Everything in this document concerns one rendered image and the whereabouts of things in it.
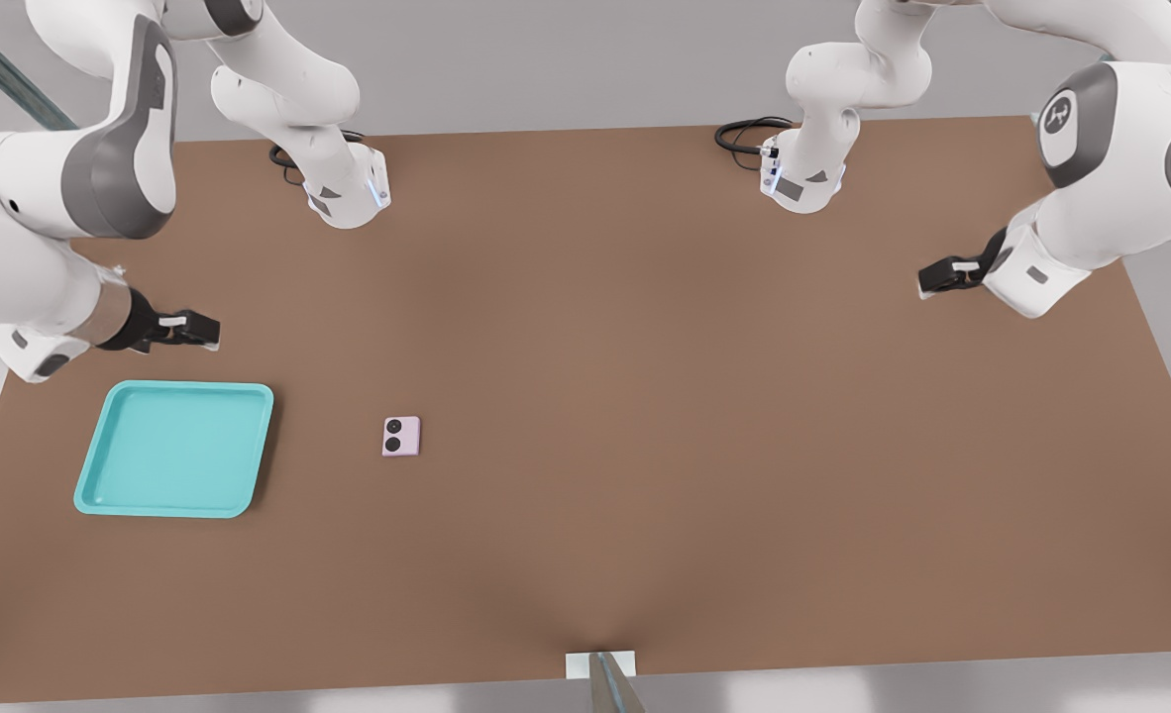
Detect small pale lilac phone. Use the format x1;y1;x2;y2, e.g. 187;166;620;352
381;416;422;458

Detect black cable loop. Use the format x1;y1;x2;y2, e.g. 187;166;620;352
268;129;367;186
714;117;797;172

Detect pale blue-green tray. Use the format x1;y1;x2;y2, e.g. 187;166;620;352
73;380;275;519

